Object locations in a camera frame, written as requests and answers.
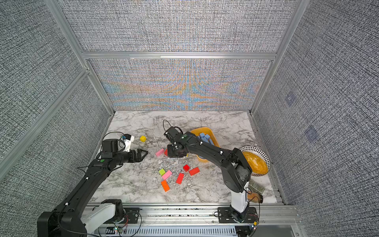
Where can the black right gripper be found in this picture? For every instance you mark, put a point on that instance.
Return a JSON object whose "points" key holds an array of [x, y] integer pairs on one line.
{"points": [[170, 153]]}

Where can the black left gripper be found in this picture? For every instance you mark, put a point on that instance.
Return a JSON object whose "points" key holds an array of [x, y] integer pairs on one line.
{"points": [[139, 158]]}

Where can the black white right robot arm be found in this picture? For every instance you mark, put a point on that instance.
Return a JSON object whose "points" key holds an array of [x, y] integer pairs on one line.
{"points": [[235, 169]]}

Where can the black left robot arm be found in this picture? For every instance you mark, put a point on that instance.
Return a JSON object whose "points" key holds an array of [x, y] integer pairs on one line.
{"points": [[67, 218]]}

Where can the yellow cube block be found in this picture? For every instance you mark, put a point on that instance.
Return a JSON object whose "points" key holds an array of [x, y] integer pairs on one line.
{"points": [[143, 138]]}

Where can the pink block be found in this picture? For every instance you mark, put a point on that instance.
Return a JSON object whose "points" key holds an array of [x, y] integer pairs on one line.
{"points": [[167, 175], [160, 152]]}

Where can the small red cube block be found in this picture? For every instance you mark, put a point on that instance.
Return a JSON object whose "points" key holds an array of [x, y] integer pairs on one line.
{"points": [[186, 168]]}

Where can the yellow plastic tray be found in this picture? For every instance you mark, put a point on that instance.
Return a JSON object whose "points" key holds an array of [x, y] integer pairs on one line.
{"points": [[196, 132]]}

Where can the red long block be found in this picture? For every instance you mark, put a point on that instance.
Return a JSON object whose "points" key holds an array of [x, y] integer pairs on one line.
{"points": [[180, 178]]}

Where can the orange block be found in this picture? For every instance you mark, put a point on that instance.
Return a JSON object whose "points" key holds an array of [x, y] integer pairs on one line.
{"points": [[165, 186]]}

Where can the patterned plate with yellow food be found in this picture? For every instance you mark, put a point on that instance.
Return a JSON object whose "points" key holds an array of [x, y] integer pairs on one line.
{"points": [[257, 159]]}

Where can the glass bottle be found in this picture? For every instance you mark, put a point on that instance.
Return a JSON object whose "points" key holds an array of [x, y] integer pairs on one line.
{"points": [[256, 187]]}

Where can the brown wooden item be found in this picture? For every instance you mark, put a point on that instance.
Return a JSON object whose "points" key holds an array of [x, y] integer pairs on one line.
{"points": [[255, 197]]}

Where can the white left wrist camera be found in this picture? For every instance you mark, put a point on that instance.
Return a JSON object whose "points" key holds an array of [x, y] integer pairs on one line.
{"points": [[127, 140]]}

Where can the aluminium front rail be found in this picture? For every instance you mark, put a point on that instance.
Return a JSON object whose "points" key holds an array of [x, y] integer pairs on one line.
{"points": [[201, 214]]}

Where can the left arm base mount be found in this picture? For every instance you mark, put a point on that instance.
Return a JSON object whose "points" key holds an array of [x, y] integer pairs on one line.
{"points": [[130, 215]]}

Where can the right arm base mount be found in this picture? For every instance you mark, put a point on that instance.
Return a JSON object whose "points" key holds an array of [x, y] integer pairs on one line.
{"points": [[228, 215]]}

